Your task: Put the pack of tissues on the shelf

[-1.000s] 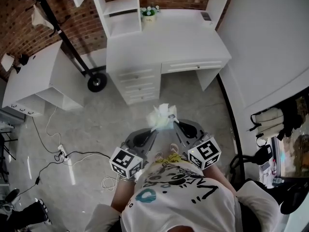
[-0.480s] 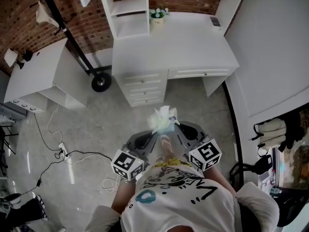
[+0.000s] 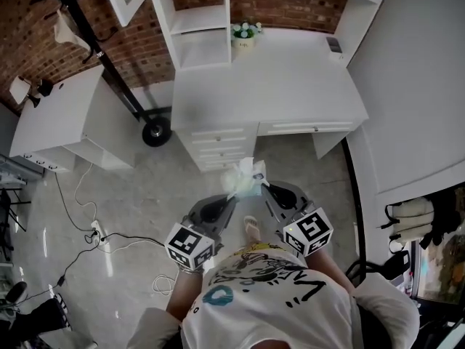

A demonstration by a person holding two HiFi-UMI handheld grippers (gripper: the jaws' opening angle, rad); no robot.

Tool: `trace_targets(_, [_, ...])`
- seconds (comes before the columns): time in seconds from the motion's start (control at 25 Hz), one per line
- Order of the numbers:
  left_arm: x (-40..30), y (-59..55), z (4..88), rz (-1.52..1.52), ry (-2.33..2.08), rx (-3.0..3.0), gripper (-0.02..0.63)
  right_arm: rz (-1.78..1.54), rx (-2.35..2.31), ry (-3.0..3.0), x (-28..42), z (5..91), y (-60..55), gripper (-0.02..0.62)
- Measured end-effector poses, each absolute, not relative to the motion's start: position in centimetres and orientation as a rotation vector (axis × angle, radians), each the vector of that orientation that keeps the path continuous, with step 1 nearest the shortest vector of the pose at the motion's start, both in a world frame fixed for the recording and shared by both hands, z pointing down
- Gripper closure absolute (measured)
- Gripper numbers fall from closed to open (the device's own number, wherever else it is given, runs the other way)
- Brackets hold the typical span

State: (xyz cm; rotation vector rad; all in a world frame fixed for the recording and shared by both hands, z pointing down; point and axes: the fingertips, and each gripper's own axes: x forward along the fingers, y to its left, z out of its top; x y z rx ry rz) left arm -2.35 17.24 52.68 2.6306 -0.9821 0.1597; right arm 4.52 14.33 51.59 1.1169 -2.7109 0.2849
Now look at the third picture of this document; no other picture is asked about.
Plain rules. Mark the potted white flowers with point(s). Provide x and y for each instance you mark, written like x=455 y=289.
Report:
x=245 y=36

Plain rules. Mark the white power strip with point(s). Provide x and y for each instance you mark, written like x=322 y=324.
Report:
x=99 y=233

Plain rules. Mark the black coat rack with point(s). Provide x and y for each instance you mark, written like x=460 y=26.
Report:
x=109 y=64

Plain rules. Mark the person's right forearm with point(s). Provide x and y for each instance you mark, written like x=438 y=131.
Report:
x=330 y=271

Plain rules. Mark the person's white printed shirt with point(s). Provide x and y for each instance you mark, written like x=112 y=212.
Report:
x=276 y=304

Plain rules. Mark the black folding stand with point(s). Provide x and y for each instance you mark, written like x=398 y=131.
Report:
x=7 y=209

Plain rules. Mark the person's left forearm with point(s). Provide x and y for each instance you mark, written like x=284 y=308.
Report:
x=185 y=293

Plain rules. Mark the small white lamp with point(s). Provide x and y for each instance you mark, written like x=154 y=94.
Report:
x=20 y=88

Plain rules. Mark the cream hanging bag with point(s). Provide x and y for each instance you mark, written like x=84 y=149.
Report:
x=69 y=31

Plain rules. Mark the person's foot in sandal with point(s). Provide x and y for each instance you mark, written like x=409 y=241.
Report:
x=252 y=229

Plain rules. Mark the black and cream backpack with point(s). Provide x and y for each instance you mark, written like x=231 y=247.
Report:
x=414 y=216

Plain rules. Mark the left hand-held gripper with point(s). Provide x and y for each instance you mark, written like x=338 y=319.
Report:
x=189 y=245

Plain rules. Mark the white shelf unit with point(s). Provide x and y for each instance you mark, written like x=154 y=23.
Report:
x=200 y=18

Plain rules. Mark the white desk with drawers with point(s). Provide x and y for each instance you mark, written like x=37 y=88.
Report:
x=276 y=86

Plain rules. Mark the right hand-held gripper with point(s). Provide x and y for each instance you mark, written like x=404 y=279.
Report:
x=309 y=229

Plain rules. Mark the small grey device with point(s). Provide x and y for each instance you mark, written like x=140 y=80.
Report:
x=334 y=44

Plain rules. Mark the white side cabinet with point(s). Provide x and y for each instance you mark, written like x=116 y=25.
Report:
x=58 y=115

